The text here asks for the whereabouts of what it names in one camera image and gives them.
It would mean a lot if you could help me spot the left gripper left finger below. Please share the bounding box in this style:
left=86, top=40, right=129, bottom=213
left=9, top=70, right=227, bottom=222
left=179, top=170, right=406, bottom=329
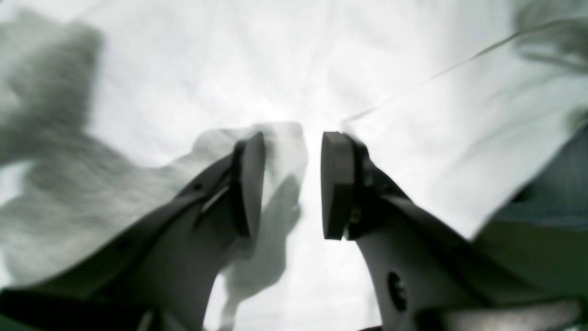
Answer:
left=1, top=132, right=266, bottom=331

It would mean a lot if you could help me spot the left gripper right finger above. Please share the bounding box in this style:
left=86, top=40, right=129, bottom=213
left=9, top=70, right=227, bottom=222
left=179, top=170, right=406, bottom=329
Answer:
left=321, top=131, right=587, bottom=331

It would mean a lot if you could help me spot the white printed t-shirt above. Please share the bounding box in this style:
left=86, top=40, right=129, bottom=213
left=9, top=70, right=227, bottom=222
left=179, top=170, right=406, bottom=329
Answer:
left=1, top=0, right=587, bottom=331

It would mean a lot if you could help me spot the black table cloth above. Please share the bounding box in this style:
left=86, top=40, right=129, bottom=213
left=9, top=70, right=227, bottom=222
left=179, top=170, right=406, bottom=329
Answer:
left=474, top=127, right=588, bottom=298

